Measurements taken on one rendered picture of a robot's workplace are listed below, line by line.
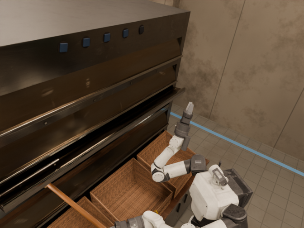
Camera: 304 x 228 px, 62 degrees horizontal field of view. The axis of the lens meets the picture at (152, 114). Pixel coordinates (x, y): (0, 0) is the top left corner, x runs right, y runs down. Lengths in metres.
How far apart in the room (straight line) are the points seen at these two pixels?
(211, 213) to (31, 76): 1.18
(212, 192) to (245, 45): 3.07
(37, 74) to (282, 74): 3.58
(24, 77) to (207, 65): 3.63
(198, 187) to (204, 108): 3.35
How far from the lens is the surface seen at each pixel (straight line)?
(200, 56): 4.56
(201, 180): 1.59
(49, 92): 1.41
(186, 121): 1.54
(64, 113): 1.53
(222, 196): 1.54
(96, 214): 2.14
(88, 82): 1.56
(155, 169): 1.66
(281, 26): 4.13
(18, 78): 1.27
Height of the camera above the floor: 2.49
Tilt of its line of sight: 32 degrees down
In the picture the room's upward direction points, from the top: 9 degrees clockwise
